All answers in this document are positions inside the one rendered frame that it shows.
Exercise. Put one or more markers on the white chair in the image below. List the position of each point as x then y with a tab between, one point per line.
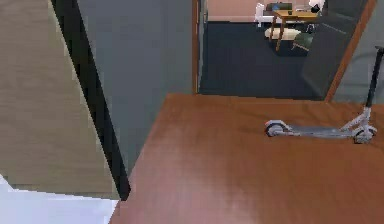
259	13

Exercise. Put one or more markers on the cream round cushion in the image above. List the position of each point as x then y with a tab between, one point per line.
289	33

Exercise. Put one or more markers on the grey kick scooter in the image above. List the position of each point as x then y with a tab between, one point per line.
316	131

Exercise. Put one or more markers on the green seat chair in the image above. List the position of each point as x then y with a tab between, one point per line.
303	40

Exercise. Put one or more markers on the wooden table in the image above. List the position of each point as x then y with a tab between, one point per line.
290	15

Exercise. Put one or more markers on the tan wooden cabinet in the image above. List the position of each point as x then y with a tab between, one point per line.
43	110

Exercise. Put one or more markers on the dark grey room door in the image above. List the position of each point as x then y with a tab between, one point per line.
328	50

